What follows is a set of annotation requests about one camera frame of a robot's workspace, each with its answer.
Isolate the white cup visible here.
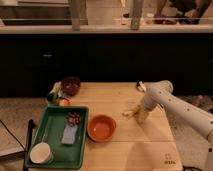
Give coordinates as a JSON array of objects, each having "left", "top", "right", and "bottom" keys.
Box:
[{"left": 30, "top": 142, "right": 52, "bottom": 164}]

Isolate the yellow banana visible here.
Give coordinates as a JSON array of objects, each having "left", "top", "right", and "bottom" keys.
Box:
[{"left": 122, "top": 106, "right": 140, "bottom": 118}]

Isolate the grey-blue sponge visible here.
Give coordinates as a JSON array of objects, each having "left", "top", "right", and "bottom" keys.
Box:
[{"left": 61, "top": 125, "right": 78, "bottom": 145}]

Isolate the green plastic tray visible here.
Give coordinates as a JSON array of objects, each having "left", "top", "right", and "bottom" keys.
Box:
[{"left": 25, "top": 106, "right": 89, "bottom": 170}]

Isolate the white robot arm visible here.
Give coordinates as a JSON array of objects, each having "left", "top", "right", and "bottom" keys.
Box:
[{"left": 136, "top": 80, "right": 213, "bottom": 171}]

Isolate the dark maroon bowl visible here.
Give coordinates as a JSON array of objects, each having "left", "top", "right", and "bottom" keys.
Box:
[{"left": 61, "top": 77, "right": 81, "bottom": 96}]

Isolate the red-orange bowl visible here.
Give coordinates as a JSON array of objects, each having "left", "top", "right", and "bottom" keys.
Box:
[{"left": 87, "top": 115, "right": 116, "bottom": 143}]

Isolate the person in background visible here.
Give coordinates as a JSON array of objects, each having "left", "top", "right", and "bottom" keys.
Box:
[{"left": 154, "top": 0, "right": 212, "bottom": 25}]

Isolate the orange-red fruit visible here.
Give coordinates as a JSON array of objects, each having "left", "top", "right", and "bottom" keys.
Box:
[{"left": 59, "top": 99, "right": 70, "bottom": 106}]

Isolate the brown food cluster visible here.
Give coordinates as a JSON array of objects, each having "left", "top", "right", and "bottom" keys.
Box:
[{"left": 67, "top": 112, "right": 81, "bottom": 127}]

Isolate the black rod beside tray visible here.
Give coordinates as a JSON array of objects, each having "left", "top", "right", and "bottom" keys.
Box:
[{"left": 22, "top": 119, "right": 35, "bottom": 171}]

